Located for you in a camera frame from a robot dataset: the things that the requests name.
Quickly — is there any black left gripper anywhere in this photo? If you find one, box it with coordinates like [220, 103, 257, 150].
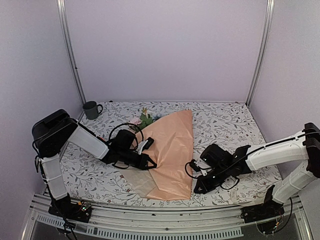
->
[119, 148, 157, 170]

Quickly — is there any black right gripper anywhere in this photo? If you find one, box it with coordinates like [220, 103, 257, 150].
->
[194, 163, 230, 194]

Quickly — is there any white lace ribbon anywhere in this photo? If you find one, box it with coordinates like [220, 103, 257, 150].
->
[230, 188, 240, 204]

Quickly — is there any pale pink white flower stem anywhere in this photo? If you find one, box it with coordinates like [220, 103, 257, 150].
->
[139, 107, 153, 129]

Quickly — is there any beige wrapping paper sheet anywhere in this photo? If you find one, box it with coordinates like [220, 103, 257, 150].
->
[120, 110, 194, 201]

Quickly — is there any blue fake flower stem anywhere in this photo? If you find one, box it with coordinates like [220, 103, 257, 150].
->
[152, 114, 162, 122]

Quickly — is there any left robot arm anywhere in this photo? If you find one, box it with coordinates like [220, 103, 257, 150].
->
[31, 109, 157, 217]

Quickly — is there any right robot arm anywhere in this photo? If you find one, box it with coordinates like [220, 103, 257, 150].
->
[188, 122, 320, 218]

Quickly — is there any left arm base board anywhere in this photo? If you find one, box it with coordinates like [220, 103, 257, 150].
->
[48, 199, 92, 223]

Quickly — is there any right arm base board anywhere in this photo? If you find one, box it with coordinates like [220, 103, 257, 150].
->
[240, 203, 285, 235]

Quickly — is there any dark grey mug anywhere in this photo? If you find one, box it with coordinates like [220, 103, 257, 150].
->
[82, 100, 103, 120]

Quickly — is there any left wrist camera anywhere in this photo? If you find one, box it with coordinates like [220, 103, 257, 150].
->
[136, 137, 154, 155]

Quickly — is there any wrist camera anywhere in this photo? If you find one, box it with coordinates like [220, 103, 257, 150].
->
[189, 160, 201, 172]
[136, 137, 154, 155]

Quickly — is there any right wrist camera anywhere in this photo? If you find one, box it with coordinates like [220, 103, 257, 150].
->
[189, 160, 201, 172]

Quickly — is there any left aluminium frame post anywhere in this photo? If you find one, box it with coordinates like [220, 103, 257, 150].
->
[56, 0, 86, 105]

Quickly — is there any aluminium frame post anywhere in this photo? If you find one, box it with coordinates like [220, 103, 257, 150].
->
[56, 0, 86, 105]
[245, 0, 275, 108]

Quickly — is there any right aluminium frame post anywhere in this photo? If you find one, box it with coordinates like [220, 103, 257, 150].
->
[245, 0, 275, 108]

